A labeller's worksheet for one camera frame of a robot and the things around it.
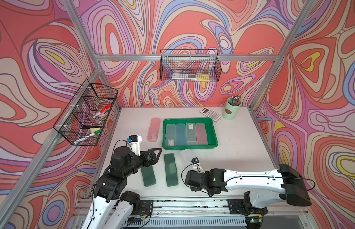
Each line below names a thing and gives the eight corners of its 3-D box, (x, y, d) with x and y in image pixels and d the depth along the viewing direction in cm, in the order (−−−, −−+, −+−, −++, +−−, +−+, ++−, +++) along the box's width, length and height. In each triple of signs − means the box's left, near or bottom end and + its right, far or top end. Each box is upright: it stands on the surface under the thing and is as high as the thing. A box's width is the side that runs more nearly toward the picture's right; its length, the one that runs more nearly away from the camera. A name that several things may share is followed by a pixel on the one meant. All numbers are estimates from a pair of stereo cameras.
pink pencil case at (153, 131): (147, 141, 101) (146, 140, 100) (150, 119, 115) (150, 117, 114) (158, 141, 101) (157, 140, 100) (160, 119, 115) (160, 117, 114)
